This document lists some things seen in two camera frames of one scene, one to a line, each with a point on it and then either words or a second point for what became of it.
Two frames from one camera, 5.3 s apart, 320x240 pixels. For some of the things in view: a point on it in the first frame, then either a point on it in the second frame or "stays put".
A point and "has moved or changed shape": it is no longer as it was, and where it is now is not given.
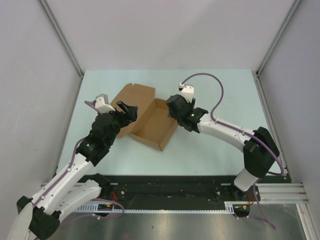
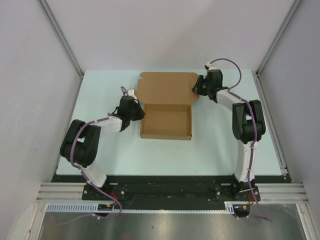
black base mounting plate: x=185 y=188 stays put
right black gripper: x=192 y=104 → x=197 y=89
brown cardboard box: x=153 y=125 has moved or changed shape
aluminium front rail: x=282 y=193 stays put
